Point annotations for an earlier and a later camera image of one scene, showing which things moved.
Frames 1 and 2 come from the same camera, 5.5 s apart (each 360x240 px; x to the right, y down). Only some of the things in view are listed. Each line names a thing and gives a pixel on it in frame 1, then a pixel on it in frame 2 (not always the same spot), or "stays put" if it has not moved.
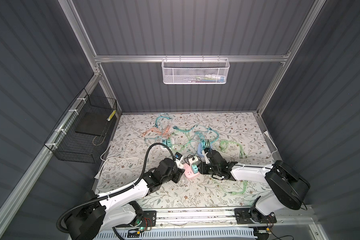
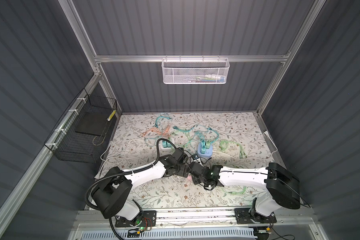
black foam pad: [95, 123] stays put
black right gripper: [202, 167] to [194, 180]
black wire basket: [81, 136] stays put
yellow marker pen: [111, 115] stays put
